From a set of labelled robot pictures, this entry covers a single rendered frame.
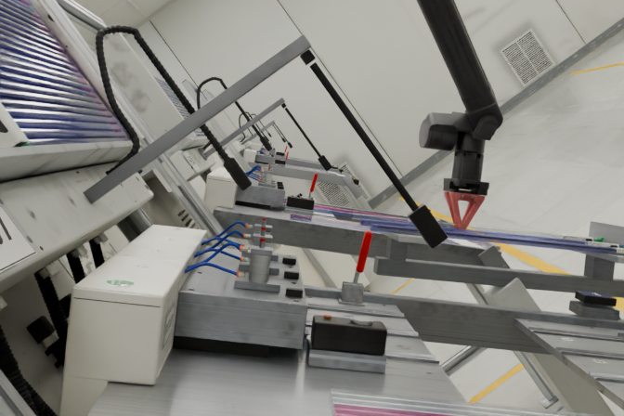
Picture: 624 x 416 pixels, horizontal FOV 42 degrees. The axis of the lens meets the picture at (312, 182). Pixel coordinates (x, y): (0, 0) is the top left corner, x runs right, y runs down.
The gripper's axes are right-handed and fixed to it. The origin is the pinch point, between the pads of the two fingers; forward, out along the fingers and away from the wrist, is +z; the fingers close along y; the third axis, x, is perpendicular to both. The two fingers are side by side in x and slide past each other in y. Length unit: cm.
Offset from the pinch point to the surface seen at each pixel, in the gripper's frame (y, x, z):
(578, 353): 58, 0, 12
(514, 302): 13.7, 7.6, 11.9
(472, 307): 37.7, -7.9, 10.3
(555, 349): 56, -2, 12
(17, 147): 93, -62, -6
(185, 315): 72, -49, 9
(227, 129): -406, -50, -30
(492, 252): -33.7, 18.4, 6.7
